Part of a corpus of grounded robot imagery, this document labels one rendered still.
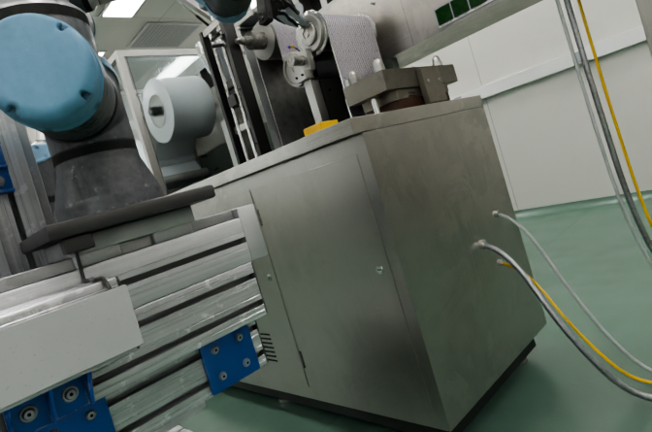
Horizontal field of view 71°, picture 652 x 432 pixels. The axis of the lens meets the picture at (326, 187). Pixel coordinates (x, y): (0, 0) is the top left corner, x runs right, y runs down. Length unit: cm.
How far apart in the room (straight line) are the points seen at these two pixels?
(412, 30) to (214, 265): 122
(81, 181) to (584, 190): 369
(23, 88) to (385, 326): 97
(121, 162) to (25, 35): 21
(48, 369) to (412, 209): 89
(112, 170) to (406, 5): 129
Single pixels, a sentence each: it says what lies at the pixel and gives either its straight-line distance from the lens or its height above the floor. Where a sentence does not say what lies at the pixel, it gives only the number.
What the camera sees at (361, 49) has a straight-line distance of 165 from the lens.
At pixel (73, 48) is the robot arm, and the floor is 99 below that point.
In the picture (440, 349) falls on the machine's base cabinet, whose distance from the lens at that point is 125.
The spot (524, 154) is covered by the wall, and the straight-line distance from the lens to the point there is 412.
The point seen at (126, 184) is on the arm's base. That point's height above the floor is 85.
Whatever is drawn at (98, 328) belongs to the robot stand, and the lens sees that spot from 56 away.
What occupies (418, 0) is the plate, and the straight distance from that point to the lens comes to 173.
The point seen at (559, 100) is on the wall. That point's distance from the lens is 398.
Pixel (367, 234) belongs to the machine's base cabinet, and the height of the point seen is 61.
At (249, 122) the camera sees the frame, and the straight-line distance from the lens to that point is 167.
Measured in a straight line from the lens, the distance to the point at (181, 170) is 228.
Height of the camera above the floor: 78
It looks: 1 degrees down
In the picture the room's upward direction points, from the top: 17 degrees counter-clockwise
